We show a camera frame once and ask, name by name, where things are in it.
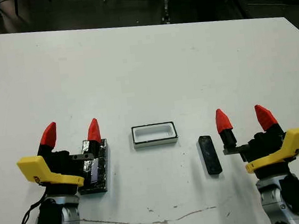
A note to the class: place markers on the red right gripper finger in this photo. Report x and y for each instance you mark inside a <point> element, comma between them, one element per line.
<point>223,121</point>
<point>267,118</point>

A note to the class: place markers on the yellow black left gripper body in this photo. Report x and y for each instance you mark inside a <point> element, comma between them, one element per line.
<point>52,175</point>

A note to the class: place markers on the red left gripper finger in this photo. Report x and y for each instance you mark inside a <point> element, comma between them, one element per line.
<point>49,136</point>
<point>94,132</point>

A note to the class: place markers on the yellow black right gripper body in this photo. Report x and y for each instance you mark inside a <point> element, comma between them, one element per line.
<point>294,142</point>

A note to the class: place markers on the slim black camera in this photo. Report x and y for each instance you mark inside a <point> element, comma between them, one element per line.
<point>209,155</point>

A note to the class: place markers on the black box lid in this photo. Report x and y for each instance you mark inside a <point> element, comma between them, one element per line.
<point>98,174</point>

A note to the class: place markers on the white box base black rim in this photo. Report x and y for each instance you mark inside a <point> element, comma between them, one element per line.
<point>155,143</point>

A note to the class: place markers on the black stand with casters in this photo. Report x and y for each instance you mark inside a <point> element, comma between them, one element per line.
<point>165,8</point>

